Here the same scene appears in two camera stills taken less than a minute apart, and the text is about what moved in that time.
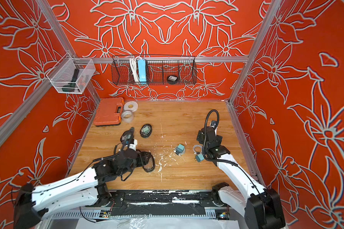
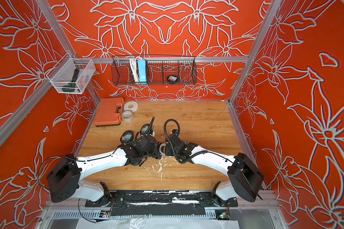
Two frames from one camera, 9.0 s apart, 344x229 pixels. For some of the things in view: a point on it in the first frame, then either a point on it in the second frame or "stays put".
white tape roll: (131, 105) stays put
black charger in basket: (172, 78) stays put
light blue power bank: (142, 71) stays put
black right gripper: (199, 137) to (167, 150)
